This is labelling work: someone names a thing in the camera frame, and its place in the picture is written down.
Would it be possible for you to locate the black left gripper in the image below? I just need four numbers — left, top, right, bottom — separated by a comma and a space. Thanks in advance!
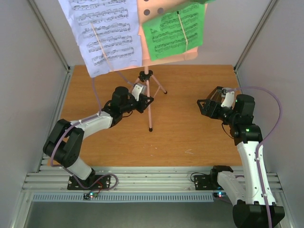
122, 95, 155, 114

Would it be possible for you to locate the green sheet music page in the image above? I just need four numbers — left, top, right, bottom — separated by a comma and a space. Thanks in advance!
142, 0, 211, 61

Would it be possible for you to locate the pink music stand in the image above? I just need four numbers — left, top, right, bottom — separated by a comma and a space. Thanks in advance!
91, 0, 209, 133

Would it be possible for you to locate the black metronome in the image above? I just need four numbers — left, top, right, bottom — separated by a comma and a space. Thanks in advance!
207, 89, 223, 104

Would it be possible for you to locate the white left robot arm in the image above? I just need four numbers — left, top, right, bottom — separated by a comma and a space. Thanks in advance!
43, 84, 154, 189

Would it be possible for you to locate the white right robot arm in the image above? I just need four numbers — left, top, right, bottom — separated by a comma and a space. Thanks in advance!
197, 86, 285, 228

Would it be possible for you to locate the white sheet music page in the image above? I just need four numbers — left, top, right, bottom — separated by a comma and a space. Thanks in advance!
59, 0, 143, 78

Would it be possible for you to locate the right controller board with LEDs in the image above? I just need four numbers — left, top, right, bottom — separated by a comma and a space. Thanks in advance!
213, 191, 228, 198

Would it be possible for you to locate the controller board with leds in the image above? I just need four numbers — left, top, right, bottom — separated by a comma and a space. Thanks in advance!
213, 191, 228, 198
83, 192, 98, 200

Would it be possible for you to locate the left controller board with LEDs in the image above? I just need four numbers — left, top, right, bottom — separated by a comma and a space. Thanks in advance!
83, 192, 98, 200

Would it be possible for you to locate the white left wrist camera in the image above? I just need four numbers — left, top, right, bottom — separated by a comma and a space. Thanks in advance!
131, 83, 146, 101

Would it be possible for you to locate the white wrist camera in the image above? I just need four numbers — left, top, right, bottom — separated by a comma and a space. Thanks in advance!
221, 87, 235, 108
131, 83, 146, 101

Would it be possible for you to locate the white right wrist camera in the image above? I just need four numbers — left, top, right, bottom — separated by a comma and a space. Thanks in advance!
221, 87, 235, 108

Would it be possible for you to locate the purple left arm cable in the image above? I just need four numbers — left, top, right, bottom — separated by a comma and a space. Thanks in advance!
50, 70, 136, 168

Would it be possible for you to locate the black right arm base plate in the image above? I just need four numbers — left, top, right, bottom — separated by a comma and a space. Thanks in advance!
191, 173, 219, 190

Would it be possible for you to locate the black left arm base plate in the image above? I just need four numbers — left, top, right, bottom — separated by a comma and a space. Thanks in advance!
67, 175, 111, 190

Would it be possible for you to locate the aluminium left corner post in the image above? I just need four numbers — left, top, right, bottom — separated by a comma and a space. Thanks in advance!
26, 0, 71, 73

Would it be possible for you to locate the aluminium mounting rail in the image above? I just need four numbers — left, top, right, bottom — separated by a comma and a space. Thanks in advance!
22, 166, 283, 193

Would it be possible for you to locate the grey slotted cable duct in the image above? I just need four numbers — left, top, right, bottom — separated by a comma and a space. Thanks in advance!
32, 192, 214, 203

